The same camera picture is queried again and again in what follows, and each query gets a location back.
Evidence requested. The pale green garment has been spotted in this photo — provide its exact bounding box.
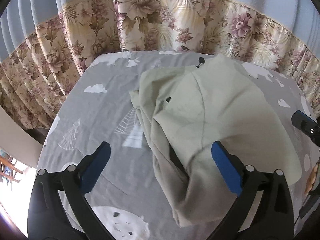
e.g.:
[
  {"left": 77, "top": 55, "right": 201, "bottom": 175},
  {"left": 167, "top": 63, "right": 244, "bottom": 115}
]
[{"left": 130, "top": 55, "right": 302, "bottom": 227}]

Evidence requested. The wooden chair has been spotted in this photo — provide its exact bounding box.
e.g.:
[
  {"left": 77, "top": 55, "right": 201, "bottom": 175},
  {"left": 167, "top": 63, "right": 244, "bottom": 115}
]
[{"left": 1, "top": 155, "right": 23, "bottom": 183}]

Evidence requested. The grey patterned bed sheet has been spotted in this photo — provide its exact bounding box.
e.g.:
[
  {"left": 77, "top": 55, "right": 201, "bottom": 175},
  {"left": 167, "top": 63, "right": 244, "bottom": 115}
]
[{"left": 37, "top": 50, "right": 320, "bottom": 240}]

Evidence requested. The floral curtain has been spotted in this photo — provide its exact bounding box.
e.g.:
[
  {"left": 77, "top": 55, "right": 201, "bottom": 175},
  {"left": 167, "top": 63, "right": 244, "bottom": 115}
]
[{"left": 1, "top": 0, "right": 319, "bottom": 129}]

